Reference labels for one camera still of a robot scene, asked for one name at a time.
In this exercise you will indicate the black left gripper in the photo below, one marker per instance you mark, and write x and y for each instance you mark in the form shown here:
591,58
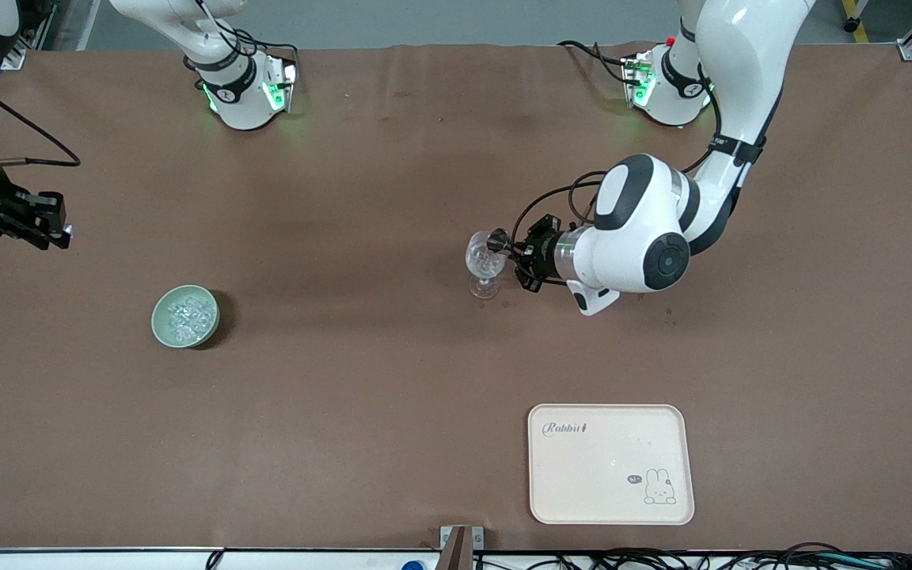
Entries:
541,248

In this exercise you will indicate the steel double jigger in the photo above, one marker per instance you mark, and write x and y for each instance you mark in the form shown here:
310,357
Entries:
496,240

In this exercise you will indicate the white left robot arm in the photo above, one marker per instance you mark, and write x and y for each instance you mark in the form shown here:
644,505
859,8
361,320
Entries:
638,237

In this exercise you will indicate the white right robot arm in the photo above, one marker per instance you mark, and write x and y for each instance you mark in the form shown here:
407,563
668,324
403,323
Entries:
242,103

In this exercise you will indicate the clear wine glass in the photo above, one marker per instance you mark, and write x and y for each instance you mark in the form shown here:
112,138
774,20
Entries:
485,273

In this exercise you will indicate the clear ice cubes pile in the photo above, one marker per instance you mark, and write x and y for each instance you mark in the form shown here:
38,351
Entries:
187,317

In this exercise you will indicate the pale green ceramic bowl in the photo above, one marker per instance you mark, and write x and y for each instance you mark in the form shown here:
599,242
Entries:
157,321

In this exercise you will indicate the cream rabbit print tray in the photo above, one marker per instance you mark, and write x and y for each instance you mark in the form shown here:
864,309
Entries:
583,475

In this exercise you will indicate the brown table cover sheet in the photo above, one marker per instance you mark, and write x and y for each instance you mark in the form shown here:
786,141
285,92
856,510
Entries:
345,396

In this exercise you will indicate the black caster wheel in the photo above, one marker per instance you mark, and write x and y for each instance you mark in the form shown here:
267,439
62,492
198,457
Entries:
852,25

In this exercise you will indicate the metal camera post bracket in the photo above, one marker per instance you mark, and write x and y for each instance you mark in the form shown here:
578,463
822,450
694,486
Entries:
456,542

